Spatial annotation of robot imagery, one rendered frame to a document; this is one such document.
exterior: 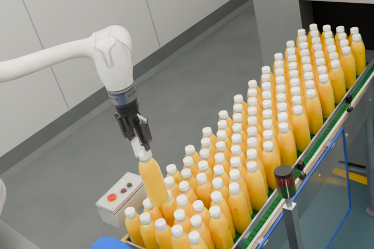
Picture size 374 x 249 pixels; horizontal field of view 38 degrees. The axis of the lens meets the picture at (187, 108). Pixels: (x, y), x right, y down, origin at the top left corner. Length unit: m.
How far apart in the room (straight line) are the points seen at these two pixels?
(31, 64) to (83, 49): 0.18
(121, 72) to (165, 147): 2.62
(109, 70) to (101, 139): 2.96
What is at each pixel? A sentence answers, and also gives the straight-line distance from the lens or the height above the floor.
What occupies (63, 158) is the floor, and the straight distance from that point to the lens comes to 4.55.
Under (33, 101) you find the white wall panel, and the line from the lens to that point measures 4.65.
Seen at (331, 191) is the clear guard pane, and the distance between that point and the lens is 2.53.
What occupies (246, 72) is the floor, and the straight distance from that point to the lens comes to 4.92.
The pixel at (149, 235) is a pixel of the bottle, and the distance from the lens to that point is 2.04.
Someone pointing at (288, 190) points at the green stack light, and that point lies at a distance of 1.85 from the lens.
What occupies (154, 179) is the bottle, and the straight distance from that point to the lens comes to 1.90.
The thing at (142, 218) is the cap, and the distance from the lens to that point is 2.01.
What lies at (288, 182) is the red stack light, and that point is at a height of 1.23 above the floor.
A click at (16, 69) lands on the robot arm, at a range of 1.74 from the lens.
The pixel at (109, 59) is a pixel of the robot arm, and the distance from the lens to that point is 1.63.
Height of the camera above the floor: 2.45
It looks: 32 degrees down
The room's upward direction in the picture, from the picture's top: 16 degrees counter-clockwise
